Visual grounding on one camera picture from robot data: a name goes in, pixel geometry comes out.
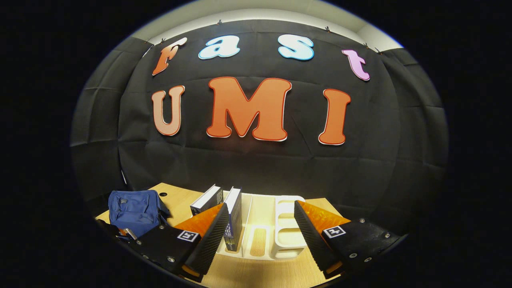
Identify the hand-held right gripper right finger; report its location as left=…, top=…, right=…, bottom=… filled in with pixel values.
left=294, top=199, right=402, bottom=280

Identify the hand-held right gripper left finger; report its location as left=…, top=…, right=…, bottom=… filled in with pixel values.
left=134, top=202, right=230, bottom=282

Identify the white bookshelf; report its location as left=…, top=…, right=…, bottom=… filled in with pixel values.
left=216, top=193, right=308, bottom=260

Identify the blue schoolbag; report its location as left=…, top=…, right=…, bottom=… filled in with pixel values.
left=107, top=190, right=172, bottom=240

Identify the blue cover book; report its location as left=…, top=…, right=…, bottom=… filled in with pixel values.
left=223, top=187, right=242, bottom=252

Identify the grey cover book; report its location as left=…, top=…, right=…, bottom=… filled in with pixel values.
left=190, top=184, right=224, bottom=216

